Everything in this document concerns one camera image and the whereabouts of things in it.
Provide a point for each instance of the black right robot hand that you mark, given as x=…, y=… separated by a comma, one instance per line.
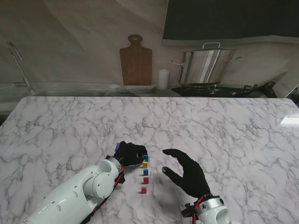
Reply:
x=192, y=178

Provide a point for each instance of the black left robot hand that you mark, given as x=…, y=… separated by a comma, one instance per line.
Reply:
x=129, y=154

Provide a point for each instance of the purple domino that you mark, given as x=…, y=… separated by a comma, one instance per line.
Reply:
x=117, y=146

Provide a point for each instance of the blue domino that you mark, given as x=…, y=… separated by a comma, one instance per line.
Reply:
x=146, y=172
x=146, y=158

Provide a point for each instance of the yellow domino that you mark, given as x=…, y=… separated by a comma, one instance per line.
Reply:
x=145, y=165

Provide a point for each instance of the red domino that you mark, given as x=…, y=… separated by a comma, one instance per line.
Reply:
x=146, y=180

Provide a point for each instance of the pink domino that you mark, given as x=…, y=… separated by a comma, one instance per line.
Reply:
x=144, y=190

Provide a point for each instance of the stack of white plates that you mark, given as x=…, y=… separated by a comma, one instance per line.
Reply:
x=136, y=89

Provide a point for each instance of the white candle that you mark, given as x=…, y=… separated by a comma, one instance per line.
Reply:
x=163, y=79

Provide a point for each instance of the steel sink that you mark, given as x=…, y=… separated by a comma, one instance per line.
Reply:
x=70, y=93

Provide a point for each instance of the black gas stove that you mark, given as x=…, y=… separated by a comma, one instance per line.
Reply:
x=198, y=89

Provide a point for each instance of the brown wooden cutting board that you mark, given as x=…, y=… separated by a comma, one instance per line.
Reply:
x=136, y=65

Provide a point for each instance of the large steel stock pot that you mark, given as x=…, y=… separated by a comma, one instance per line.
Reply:
x=205, y=67

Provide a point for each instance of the black pan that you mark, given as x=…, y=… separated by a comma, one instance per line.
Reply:
x=264, y=91

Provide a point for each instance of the chrome faucet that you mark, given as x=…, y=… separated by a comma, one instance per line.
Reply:
x=25, y=80

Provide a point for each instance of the dark range hood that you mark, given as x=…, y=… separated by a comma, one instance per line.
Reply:
x=233, y=18

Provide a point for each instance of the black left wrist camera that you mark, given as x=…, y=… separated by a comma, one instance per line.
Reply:
x=121, y=178

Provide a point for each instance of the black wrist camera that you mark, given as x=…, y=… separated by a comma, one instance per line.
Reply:
x=188, y=210
x=121, y=178

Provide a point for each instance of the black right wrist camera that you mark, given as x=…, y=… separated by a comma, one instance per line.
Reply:
x=188, y=210

